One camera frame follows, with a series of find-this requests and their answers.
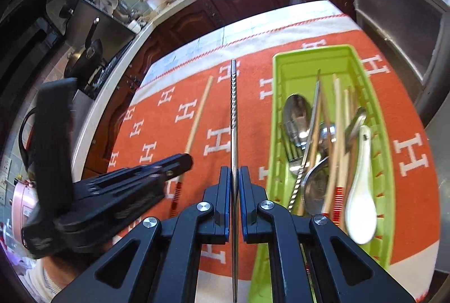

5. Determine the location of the person's left hand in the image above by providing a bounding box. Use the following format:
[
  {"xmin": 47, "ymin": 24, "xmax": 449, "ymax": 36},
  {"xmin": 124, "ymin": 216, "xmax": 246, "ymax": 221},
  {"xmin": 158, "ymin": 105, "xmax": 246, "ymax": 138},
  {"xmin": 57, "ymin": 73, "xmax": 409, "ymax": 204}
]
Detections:
[{"xmin": 52, "ymin": 241, "xmax": 114, "ymax": 294}]

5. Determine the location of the white ceramic spoon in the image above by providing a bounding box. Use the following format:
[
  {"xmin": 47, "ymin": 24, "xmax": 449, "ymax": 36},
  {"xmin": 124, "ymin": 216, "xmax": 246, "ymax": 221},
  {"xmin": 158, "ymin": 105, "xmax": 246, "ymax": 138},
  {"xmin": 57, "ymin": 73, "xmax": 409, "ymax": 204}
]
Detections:
[{"xmin": 345, "ymin": 125, "xmax": 377, "ymax": 245}]

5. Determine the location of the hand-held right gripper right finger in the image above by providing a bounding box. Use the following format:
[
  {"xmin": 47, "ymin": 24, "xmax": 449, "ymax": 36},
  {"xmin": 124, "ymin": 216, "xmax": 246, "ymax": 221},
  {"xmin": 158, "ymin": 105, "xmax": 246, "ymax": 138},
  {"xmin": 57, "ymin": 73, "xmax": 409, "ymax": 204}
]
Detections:
[{"xmin": 240, "ymin": 165, "xmax": 415, "ymax": 303}]

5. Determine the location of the black range hood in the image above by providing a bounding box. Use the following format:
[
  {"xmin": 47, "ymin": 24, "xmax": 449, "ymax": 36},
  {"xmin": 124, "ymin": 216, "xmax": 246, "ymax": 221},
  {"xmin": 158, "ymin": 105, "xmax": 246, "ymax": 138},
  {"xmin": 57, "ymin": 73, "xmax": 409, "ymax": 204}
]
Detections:
[{"xmin": 0, "ymin": 0, "xmax": 64, "ymax": 86}]

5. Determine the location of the metal spiral chopstick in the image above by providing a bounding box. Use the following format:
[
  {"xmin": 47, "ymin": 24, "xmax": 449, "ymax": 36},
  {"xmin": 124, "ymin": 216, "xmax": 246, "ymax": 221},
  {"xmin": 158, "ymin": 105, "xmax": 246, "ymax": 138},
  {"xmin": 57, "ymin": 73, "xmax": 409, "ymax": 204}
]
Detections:
[
  {"xmin": 229, "ymin": 59, "xmax": 241, "ymax": 302},
  {"xmin": 287, "ymin": 69, "xmax": 321, "ymax": 210}
]

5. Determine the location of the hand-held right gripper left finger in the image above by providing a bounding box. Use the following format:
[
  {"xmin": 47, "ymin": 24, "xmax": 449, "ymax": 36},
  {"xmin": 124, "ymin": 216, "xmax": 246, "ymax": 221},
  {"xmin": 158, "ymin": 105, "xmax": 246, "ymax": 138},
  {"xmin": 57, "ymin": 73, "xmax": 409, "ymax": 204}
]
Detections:
[{"xmin": 53, "ymin": 165, "xmax": 231, "ymax": 303}]

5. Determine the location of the orange printed blanket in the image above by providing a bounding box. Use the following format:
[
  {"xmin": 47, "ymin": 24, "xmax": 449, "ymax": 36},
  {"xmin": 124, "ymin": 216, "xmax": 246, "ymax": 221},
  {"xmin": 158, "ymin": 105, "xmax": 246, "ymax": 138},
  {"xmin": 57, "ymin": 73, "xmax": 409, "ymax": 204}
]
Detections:
[{"xmin": 105, "ymin": 13, "xmax": 442, "ymax": 303}]

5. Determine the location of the pale blue tablecloth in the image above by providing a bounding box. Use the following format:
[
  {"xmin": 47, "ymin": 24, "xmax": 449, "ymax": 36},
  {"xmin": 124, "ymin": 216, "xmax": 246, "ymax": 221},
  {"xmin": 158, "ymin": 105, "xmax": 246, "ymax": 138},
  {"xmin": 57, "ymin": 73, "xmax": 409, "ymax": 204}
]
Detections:
[{"xmin": 146, "ymin": 1, "xmax": 343, "ymax": 79}]

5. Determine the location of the gas stove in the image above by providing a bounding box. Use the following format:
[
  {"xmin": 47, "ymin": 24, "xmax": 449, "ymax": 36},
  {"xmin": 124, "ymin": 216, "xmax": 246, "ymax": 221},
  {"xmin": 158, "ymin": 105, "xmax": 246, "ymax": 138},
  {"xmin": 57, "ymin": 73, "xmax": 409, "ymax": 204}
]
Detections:
[{"xmin": 84, "ymin": 53, "xmax": 121, "ymax": 97}]

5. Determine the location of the wok with lid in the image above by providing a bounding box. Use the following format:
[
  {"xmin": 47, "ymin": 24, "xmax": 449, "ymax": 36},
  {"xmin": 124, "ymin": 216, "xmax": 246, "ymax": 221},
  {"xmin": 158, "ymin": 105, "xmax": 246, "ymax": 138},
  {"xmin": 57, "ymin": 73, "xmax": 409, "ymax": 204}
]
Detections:
[{"xmin": 65, "ymin": 18, "xmax": 104, "ymax": 79}]

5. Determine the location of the pink rice cooker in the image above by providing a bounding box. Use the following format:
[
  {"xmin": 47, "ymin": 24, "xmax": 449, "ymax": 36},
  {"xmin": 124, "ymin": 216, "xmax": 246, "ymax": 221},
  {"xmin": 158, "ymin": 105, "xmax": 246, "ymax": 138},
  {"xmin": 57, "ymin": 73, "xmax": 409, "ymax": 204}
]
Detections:
[{"xmin": 9, "ymin": 180, "xmax": 41, "ymax": 240}]

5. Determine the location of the large patterned metal spoon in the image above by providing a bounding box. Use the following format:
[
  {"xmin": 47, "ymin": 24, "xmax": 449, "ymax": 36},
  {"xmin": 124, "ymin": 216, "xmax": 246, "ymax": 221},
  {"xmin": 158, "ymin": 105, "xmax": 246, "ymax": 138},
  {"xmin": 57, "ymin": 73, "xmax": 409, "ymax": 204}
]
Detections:
[{"xmin": 283, "ymin": 94, "xmax": 314, "ymax": 150}]

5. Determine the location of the green plastic utensil tray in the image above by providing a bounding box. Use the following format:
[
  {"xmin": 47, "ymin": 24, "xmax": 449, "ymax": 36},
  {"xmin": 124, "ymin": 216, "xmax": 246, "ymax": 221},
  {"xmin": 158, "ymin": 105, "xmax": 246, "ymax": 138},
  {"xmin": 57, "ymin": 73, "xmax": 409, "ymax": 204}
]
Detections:
[{"xmin": 248, "ymin": 44, "xmax": 396, "ymax": 303}]

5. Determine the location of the grey metal cabinet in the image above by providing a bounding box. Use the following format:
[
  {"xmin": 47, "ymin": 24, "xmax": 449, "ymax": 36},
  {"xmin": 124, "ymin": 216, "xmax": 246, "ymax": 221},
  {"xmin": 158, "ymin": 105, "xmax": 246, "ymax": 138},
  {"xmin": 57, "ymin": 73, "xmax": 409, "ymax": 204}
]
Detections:
[{"xmin": 346, "ymin": 0, "xmax": 450, "ymax": 107}]

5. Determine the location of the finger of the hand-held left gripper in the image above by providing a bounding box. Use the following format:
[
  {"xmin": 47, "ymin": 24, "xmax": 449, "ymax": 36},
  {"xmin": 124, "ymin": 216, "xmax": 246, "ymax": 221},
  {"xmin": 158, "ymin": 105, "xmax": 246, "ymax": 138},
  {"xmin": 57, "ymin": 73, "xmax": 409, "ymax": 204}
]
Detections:
[
  {"xmin": 72, "ymin": 153, "xmax": 194, "ymax": 202},
  {"xmin": 56, "ymin": 178, "xmax": 167, "ymax": 240}
]

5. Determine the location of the person's left forearm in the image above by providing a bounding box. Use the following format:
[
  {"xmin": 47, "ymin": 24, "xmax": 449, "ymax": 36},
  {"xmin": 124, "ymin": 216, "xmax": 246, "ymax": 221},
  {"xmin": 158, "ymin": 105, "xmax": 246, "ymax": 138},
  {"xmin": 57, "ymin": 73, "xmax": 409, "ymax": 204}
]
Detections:
[{"xmin": 26, "ymin": 257, "xmax": 64, "ymax": 298}]

